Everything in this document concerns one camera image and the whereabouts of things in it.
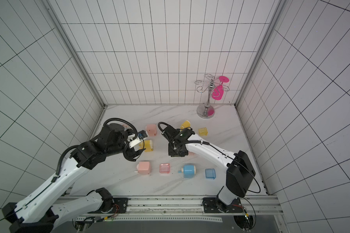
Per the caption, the blue transparent tray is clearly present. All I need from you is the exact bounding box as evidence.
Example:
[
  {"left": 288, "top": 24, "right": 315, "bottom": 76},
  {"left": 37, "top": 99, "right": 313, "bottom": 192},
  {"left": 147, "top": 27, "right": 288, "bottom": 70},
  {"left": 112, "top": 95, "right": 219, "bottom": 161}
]
[{"left": 205, "top": 169, "right": 216, "bottom": 180}]

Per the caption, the blue pencil sharpener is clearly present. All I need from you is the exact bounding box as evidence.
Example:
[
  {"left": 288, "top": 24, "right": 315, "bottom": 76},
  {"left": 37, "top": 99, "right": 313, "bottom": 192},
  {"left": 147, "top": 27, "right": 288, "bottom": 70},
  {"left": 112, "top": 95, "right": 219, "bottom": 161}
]
[{"left": 178, "top": 164, "right": 196, "bottom": 179}]

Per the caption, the pink plastic wine glass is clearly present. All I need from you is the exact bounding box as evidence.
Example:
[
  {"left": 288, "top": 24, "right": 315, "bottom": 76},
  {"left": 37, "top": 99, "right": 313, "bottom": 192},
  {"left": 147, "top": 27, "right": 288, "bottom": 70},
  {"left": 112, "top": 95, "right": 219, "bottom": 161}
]
[{"left": 212, "top": 76, "right": 229, "bottom": 101}]

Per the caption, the pink sharpener row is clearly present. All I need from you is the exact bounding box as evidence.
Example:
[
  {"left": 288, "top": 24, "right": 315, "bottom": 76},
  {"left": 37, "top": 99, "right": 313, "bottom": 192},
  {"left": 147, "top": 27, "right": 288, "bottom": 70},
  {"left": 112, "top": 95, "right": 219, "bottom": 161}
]
[
  {"left": 135, "top": 161, "right": 151, "bottom": 175},
  {"left": 145, "top": 124, "right": 157, "bottom": 137}
]

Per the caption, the pink tray bottom row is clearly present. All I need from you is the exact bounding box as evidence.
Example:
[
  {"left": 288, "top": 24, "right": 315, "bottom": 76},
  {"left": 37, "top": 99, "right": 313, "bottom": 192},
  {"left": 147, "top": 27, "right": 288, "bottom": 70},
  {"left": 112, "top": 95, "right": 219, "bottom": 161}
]
[{"left": 159, "top": 163, "right": 171, "bottom": 174}]

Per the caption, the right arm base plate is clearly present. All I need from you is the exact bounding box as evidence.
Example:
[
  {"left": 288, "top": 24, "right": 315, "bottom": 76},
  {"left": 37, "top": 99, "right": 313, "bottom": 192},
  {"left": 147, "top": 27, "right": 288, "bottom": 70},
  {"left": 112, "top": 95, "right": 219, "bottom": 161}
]
[{"left": 202, "top": 197, "right": 243, "bottom": 214}]

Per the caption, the yellow tray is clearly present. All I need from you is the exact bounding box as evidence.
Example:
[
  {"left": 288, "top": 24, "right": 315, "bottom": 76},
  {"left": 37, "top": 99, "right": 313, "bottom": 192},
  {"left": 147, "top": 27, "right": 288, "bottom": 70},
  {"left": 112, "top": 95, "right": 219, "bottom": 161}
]
[{"left": 198, "top": 127, "right": 208, "bottom": 136}]

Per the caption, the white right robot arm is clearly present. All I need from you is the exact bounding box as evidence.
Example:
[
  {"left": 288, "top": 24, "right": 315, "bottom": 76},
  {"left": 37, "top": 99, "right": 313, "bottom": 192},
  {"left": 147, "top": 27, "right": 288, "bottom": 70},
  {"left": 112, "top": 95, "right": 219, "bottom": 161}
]
[{"left": 157, "top": 122, "right": 257, "bottom": 206}]

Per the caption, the chrome glass rack stand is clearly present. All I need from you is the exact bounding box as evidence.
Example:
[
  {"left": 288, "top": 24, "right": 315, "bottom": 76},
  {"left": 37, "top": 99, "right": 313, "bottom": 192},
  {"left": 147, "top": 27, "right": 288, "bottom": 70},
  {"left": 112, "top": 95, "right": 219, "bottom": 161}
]
[{"left": 195, "top": 74, "right": 219, "bottom": 119}]

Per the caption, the pink sharpener bottom row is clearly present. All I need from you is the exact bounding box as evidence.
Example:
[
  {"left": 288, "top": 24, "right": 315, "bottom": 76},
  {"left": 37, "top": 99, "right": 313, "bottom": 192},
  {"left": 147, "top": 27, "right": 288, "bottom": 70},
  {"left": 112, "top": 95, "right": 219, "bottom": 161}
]
[{"left": 135, "top": 161, "right": 151, "bottom": 175}]

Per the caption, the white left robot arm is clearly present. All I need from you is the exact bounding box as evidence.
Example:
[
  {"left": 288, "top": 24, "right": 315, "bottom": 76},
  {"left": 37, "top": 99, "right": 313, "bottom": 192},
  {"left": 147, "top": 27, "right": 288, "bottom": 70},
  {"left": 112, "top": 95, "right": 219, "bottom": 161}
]
[{"left": 2, "top": 118, "right": 148, "bottom": 233}]

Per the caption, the aluminium mounting rail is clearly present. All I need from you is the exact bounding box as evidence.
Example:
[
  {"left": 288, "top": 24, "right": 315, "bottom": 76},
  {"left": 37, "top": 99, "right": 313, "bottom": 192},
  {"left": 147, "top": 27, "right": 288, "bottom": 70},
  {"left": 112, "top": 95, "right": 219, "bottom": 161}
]
[{"left": 55, "top": 195, "right": 284, "bottom": 216}]

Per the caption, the pink sharpener top row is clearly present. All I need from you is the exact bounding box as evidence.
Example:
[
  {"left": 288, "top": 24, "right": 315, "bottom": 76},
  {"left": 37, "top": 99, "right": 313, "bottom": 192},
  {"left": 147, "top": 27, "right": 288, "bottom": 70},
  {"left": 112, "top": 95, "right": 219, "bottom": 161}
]
[{"left": 145, "top": 124, "right": 157, "bottom": 137}]

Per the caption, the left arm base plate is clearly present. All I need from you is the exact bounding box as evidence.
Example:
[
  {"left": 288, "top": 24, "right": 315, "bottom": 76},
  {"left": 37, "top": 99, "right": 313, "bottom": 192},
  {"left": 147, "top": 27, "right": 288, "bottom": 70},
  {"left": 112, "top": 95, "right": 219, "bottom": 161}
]
[{"left": 98, "top": 198, "right": 129, "bottom": 215}]

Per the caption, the yellow sharpener row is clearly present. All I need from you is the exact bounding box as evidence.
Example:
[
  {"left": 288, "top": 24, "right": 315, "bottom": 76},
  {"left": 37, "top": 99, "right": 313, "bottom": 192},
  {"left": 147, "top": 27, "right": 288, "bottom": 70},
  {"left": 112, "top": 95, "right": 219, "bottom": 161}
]
[{"left": 139, "top": 140, "right": 154, "bottom": 152}]

